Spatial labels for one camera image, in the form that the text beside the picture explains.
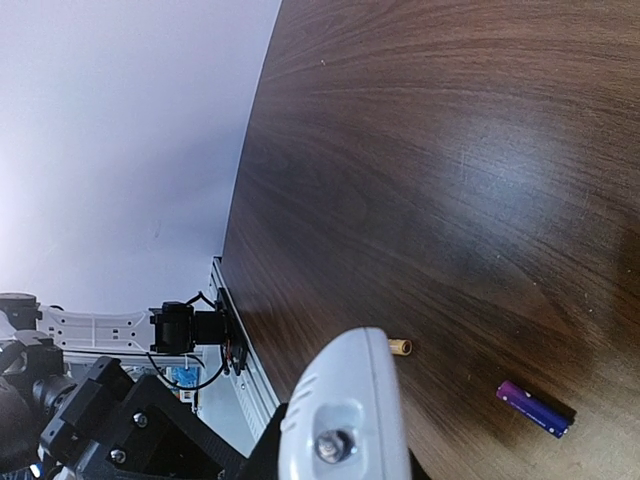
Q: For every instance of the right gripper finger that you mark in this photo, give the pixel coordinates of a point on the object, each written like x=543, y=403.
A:
x=262, y=463

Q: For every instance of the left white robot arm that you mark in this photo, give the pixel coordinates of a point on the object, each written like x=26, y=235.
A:
x=48, y=351

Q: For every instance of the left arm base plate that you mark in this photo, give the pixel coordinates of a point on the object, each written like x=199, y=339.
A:
x=237, y=348

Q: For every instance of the orange battery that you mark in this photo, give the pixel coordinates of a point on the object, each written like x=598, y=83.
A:
x=400, y=347

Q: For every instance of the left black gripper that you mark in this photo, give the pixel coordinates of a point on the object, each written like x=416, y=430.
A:
x=109, y=427

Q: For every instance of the aluminium front rail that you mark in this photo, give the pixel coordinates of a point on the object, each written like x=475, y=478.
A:
x=257, y=398

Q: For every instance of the blue purple battery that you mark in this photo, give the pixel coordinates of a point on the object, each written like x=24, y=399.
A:
x=536, y=410

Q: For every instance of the white remote control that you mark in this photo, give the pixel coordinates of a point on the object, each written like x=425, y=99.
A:
x=344, y=419

